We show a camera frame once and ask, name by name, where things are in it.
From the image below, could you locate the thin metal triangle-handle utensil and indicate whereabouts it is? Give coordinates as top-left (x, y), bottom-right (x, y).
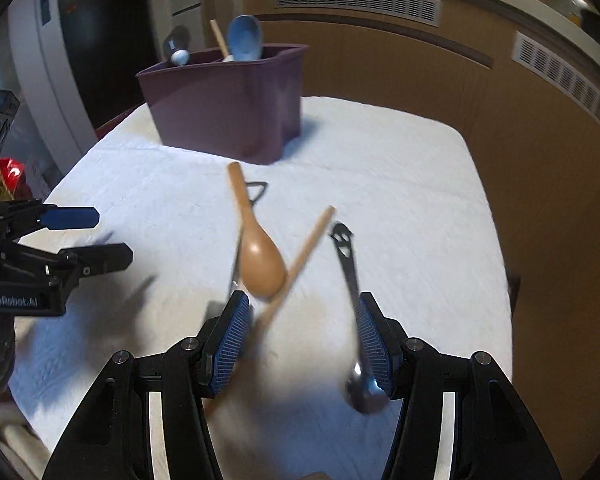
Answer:
top-left (226, 180), bottom-right (270, 302)

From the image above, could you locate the wooden chopstick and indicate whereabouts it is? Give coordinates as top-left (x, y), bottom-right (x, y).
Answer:
top-left (253, 206), bottom-right (336, 340)

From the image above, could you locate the white ceramic spoon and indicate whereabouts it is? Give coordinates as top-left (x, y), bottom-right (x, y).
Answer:
top-left (169, 49), bottom-right (189, 66)

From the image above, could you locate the white wall vent grille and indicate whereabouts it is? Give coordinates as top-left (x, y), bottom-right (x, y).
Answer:
top-left (275, 0), bottom-right (442, 27)

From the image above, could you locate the white textured table cloth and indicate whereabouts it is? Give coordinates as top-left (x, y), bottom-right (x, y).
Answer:
top-left (8, 95), bottom-right (514, 480)

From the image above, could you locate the red package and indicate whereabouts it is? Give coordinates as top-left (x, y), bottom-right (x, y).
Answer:
top-left (0, 157), bottom-right (33, 202)

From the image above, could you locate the blue ceramic soup spoon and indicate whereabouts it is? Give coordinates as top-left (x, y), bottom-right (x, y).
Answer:
top-left (227, 14), bottom-right (263, 62)

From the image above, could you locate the smiley handle metal spoon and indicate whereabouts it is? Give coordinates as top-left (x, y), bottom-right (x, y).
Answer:
top-left (329, 222), bottom-right (389, 415)

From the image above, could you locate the wooden handle in holder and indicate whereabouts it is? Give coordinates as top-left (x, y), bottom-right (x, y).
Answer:
top-left (210, 18), bottom-right (230, 61)

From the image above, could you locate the purple plastic utensil holder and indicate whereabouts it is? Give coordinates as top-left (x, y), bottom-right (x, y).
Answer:
top-left (136, 44), bottom-right (308, 165)

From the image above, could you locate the brown wooden spoon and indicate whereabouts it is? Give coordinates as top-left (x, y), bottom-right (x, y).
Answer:
top-left (227, 162), bottom-right (287, 299)

